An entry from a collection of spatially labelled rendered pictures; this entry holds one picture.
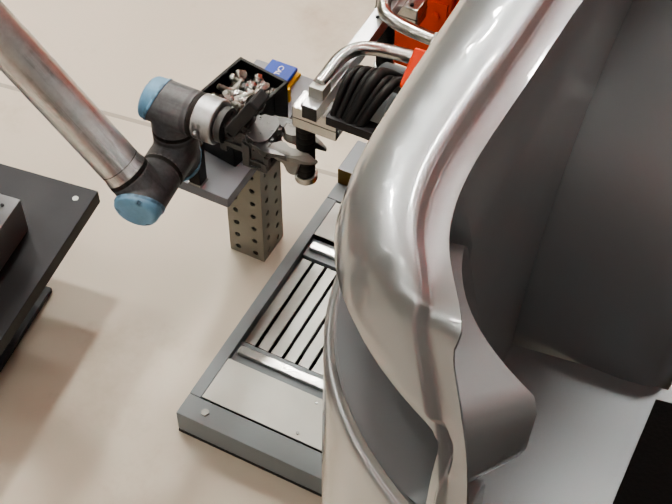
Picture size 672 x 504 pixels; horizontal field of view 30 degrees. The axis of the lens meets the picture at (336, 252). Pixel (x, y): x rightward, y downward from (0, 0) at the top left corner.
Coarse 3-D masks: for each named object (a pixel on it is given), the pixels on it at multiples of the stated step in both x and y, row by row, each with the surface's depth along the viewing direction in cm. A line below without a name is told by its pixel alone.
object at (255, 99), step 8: (248, 96) 229; (256, 96) 227; (264, 96) 228; (248, 104) 227; (256, 104) 227; (264, 104) 229; (240, 112) 229; (248, 112) 228; (256, 112) 227; (232, 120) 232; (240, 120) 231; (248, 120) 230; (232, 128) 234; (240, 128) 233
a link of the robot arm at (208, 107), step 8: (208, 96) 238; (216, 96) 239; (200, 104) 236; (208, 104) 236; (216, 104) 236; (224, 104) 238; (192, 112) 236; (200, 112) 236; (208, 112) 235; (216, 112) 236; (192, 120) 236; (200, 120) 236; (208, 120) 235; (192, 128) 237; (200, 128) 236; (208, 128) 235; (192, 136) 239; (200, 136) 237; (208, 136) 236
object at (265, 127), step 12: (228, 108) 237; (216, 120) 235; (228, 120) 238; (252, 120) 235; (264, 120) 235; (276, 120) 235; (216, 132) 236; (240, 132) 235; (252, 132) 233; (264, 132) 233; (276, 132) 234; (228, 144) 240; (240, 144) 239; (252, 156) 237; (252, 168) 238; (264, 168) 237
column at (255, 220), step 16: (256, 176) 297; (272, 176) 305; (240, 192) 305; (256, 192) 302; (272, 192) 309; (240, 208) 310; (256, 208) 307; (272, 208) 313; (240, 224) 315; (256, 224) 311; (272, 224) 317; (240, 240) 320; (256, 240) 320; (272, 240) 321; (256, 256) 321
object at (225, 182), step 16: (256, 64) 303; (304, 80) 299; (288, 112) 292; (208, 160) 282; (208, 176) 279; (224, 176) 279; (240, 176) 279; (192, 192) 279; (208, 192) 276; (224, 192) 276
